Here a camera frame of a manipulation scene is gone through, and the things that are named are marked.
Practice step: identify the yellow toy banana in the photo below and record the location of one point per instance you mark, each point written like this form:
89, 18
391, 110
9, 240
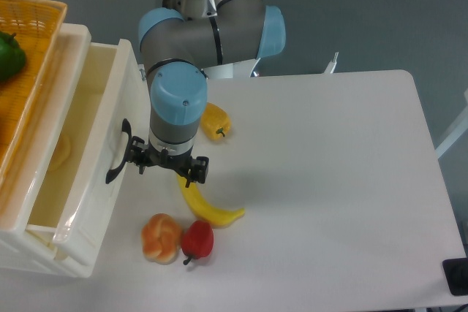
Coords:
202, 209

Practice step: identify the orange plastic basket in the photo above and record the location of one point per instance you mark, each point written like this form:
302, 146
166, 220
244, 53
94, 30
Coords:
36, 25

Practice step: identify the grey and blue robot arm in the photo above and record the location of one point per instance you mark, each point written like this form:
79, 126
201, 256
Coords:
177, 43

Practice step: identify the white frame at right edge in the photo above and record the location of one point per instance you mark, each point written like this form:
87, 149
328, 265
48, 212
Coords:
453, 132

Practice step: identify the red toy bell pepper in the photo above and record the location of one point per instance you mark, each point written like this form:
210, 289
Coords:
197, 242

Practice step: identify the orange toy bread roll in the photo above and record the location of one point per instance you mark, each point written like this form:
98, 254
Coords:
160, 238

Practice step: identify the black device at table edge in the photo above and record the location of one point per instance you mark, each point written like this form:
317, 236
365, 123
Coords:
456, 275

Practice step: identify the beige toy donut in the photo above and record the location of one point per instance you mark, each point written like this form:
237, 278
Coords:
61, 152

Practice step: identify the green toy bell pepper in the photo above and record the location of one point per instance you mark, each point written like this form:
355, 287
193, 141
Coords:
13, 57

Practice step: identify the yellow toy bell pepper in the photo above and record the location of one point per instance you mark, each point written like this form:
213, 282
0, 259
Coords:
215, 122

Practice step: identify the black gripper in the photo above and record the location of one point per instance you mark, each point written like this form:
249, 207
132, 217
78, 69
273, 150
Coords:
146, 155

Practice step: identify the white top drawer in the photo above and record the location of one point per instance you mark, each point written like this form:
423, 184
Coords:
74, 204

